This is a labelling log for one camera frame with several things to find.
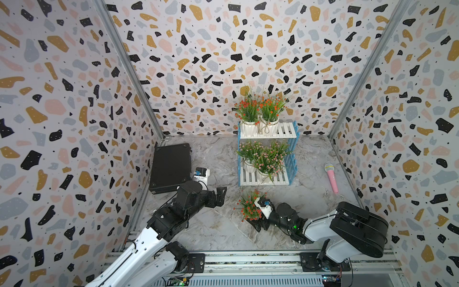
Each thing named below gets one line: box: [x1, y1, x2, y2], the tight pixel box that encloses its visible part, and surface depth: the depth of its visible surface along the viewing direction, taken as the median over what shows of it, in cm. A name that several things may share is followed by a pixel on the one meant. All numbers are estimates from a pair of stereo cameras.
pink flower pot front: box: [252, 141, 292, 183], surface depth 92 cm
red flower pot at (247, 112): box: [227, 94, 263, 137], surface depth 81 cm
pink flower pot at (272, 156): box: [261, 139, 293, 178], surface depth 93 cm
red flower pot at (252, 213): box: [233, 189, 263, 233], surface depth 76 cm
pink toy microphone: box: [323, 162, 339, 194], surface depth 102 cm
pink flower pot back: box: [236, 141, 264, 173], surface depth 92 cm
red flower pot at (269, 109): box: [255, 95, 290, 137], surface depth 81 cm
